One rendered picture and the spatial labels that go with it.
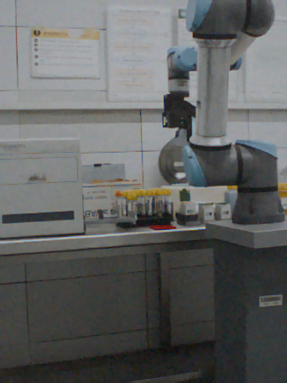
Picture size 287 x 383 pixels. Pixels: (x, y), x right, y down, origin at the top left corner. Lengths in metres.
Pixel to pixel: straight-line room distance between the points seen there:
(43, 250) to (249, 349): 0.66
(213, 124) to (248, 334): 0.57
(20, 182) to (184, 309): 1.19
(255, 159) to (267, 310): 0.41
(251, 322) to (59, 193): 0.69
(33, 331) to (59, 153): 0.97
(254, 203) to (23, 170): 0.69
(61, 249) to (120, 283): 0.82
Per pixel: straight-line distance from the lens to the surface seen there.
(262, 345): 1.67
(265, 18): 1.59
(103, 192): 2.16
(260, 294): 1.63
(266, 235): 1.49
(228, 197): 2.13
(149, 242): 1.87
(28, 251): 1.79
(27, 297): 2.51
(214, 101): 1.57
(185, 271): 2.68
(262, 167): 1.65
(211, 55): 1.56
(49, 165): 1.82
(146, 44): 2.60
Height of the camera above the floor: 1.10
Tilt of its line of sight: 3 degrees down
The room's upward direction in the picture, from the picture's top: 2 degrees counter-clockwise
